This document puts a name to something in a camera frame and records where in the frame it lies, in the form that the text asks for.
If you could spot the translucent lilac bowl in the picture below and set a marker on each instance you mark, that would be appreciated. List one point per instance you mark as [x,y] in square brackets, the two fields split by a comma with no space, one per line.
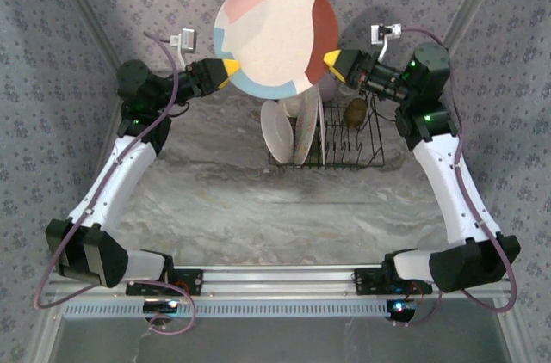
[329,87]

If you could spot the gold brown cup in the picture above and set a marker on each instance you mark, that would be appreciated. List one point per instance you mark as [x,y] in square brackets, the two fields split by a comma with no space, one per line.
[355,112]

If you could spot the pastel colour-block plate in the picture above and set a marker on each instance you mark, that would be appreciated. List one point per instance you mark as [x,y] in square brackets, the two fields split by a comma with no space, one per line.
[275,36]

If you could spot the multicolour squiggle pattern plate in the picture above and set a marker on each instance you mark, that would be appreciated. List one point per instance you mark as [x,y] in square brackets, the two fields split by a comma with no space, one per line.
[306,131]

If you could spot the white plate with striped rim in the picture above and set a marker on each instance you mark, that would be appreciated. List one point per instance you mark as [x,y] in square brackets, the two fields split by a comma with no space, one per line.
[275,131]

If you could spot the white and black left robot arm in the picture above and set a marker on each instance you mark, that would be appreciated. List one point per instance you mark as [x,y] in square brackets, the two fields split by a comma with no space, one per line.
[129,174]

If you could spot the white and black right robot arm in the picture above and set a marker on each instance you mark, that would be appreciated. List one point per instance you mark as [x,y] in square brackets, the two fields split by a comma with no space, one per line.
[447,191]

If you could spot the black controller board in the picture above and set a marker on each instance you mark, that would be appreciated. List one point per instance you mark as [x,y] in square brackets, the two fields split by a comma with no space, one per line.
[160,306]
[400,309]

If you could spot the grey metal sheet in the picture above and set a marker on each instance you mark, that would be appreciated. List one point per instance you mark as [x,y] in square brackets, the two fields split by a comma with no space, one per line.
[280,341]

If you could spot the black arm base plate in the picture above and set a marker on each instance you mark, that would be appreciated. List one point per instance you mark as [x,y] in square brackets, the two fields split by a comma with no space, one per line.
[370,281]
[189,281]

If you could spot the aluminium mounting rail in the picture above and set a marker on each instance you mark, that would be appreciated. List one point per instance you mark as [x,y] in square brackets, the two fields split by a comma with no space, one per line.
[280,279]

